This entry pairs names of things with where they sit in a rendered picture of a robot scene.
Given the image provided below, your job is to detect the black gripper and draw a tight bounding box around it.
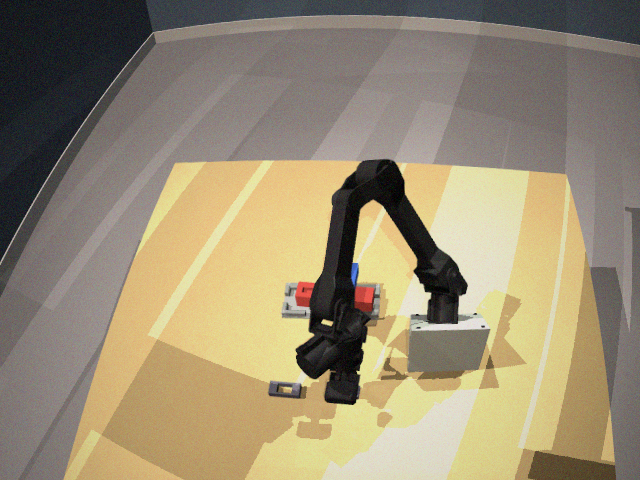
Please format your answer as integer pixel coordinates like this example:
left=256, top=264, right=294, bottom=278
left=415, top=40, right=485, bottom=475
left=325, top=325, right=368, bottom=405

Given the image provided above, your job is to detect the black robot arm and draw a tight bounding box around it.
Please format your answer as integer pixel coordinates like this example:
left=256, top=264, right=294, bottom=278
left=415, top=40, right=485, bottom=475
left=295, top=159, right=468, bottom=379

